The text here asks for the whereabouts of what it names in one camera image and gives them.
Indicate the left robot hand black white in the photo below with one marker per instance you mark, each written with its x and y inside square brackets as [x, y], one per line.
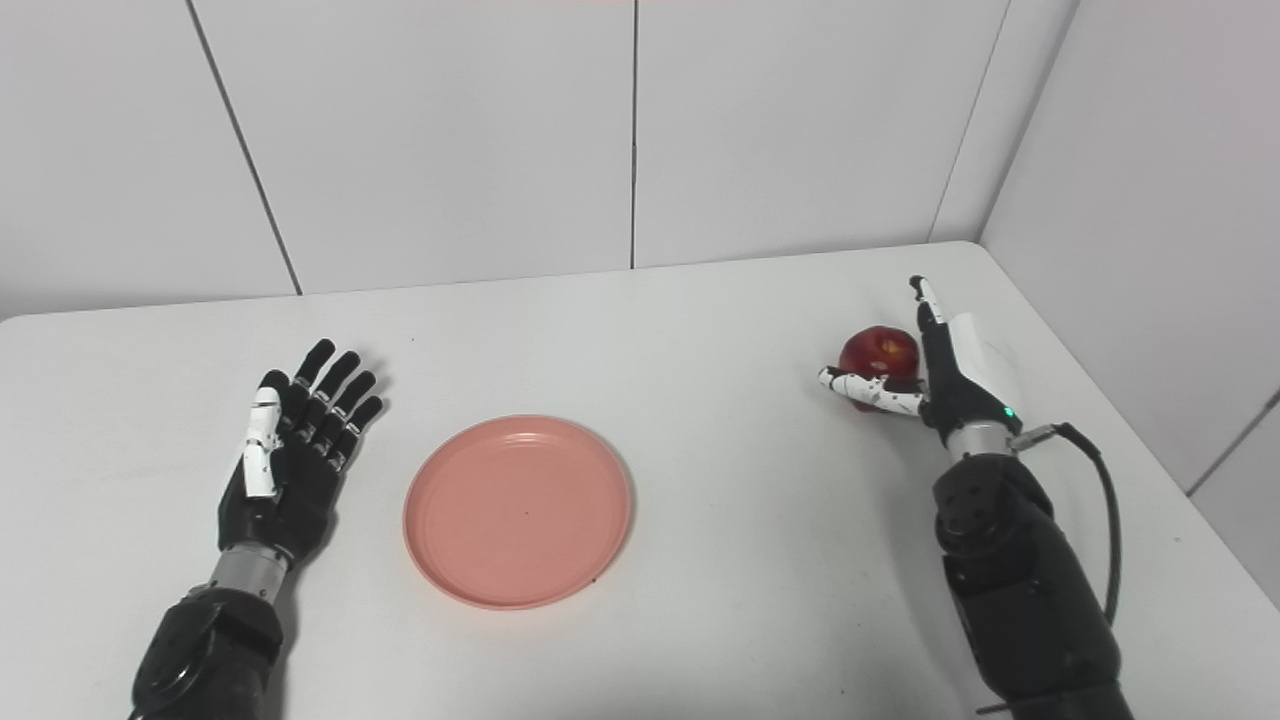
[295, 460]

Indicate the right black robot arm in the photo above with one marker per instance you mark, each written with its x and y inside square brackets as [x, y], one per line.
[1025, 590]

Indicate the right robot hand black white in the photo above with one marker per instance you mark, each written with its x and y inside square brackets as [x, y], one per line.
[950, 375]

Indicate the red apple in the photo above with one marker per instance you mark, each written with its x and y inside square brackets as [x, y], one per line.
[880, 355]

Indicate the pink plate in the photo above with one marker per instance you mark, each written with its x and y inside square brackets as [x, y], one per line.
[517, 512]

